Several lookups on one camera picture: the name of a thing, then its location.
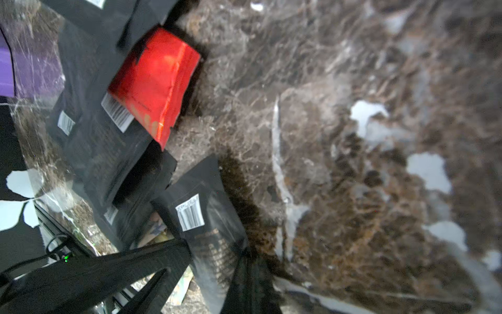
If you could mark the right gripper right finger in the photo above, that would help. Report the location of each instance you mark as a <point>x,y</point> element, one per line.
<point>251,289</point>

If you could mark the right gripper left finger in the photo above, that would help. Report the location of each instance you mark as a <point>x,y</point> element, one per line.
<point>74,286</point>

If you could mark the black tea bag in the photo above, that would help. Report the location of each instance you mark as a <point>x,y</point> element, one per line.
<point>99,138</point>
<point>123,221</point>
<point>197,209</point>
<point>118,23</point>

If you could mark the yellow patterned tea bag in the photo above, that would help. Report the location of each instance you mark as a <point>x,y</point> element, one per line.
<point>168,261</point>

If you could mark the small red tea bag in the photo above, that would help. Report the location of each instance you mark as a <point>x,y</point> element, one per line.
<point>153,80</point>

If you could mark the black tea bag top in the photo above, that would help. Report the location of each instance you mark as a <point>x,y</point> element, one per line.
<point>118,23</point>

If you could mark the purple metronome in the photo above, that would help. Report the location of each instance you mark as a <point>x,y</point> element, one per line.
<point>31,73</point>

